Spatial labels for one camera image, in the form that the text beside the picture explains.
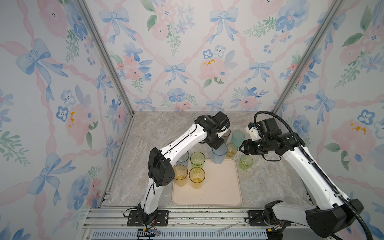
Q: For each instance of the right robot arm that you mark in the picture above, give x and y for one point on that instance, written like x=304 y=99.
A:
x=333 y=211

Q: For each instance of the teal plastic cup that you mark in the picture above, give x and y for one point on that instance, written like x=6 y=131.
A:
x=237 y=138

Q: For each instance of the blue ribbed plastic cup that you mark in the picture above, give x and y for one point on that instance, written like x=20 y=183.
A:
x=218 y=155

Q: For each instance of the tall orange plastic cup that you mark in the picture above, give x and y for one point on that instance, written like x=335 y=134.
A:
x=181 y=173

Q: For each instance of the beige plastic tray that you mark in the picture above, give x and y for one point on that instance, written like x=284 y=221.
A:
x=221 y=187

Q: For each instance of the light blue plastic cup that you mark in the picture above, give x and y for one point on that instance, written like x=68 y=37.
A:
x=184 y=159

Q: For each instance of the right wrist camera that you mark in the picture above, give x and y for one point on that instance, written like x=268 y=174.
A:
x=253 y=131

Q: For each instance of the small yellow plastic cup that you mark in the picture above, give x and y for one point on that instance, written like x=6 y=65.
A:
x=232 y=149

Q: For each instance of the tall grey plastic cup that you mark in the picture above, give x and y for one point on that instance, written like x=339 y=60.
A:
x=226 y=135

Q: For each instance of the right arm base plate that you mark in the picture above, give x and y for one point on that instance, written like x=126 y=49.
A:
x=256 y=218

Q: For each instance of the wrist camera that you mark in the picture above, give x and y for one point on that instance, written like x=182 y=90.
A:
x=222 y=121
x=253 y=131

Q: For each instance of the tall green plastic cup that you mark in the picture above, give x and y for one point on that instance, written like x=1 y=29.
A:
x=197 y=159

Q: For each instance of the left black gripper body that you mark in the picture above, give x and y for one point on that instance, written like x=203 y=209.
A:
x=215 y=143

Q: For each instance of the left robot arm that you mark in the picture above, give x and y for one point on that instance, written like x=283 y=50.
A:
x=205 y=129

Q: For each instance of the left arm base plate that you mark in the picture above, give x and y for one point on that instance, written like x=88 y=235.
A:
x=159 y=218

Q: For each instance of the tall yellow plastic cup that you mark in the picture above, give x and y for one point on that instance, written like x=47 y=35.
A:
x=197 y=175

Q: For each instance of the small green plastic cup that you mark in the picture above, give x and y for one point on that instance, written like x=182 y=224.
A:
x=246 y=162

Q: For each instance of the aluminium front rail frame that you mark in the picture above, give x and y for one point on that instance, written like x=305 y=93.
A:
x=182 y=223

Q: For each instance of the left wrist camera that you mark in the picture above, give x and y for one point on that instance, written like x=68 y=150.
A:
x=222 y=121

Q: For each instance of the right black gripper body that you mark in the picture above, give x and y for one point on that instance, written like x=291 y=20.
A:
x=257 y=146

